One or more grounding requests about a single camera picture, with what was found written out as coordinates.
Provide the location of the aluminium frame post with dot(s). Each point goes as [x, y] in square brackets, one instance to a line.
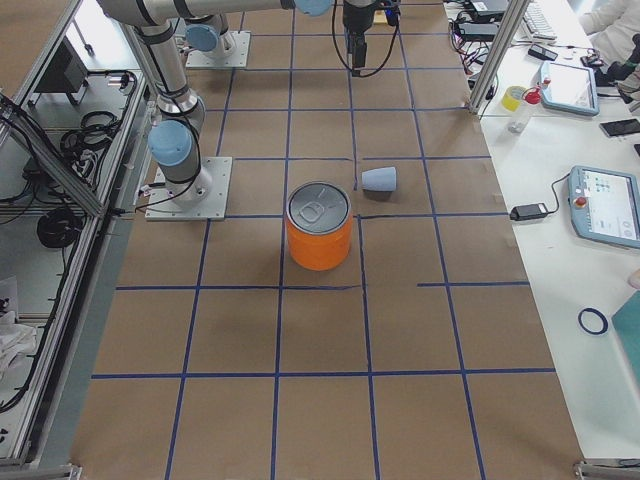
[510, 23]

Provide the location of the yellow tape roll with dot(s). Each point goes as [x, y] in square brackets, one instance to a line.
[512, 97]

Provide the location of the red capped squeeze bottle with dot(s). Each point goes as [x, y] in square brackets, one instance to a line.
[532, 96]

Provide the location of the black smartphone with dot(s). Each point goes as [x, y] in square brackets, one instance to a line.
[619, 128]

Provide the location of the teach pendant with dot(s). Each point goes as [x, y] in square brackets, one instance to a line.
[569, 88]
[604, 206]

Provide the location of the orange can with grey lid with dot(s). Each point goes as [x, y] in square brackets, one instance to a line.
[318, 225]

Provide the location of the light blue cup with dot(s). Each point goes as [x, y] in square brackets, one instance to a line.
[382, 179]

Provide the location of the black power adapter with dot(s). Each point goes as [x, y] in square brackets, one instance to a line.
[527, 212]

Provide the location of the teal mat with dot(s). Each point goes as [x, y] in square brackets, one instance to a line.
[627, 326]

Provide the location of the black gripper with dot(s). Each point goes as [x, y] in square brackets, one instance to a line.
[356, 19]

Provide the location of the teach pendant far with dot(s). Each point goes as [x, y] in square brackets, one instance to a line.
[569, 88]

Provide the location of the teach pendant near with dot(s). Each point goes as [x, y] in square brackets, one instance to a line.
[604, 206]

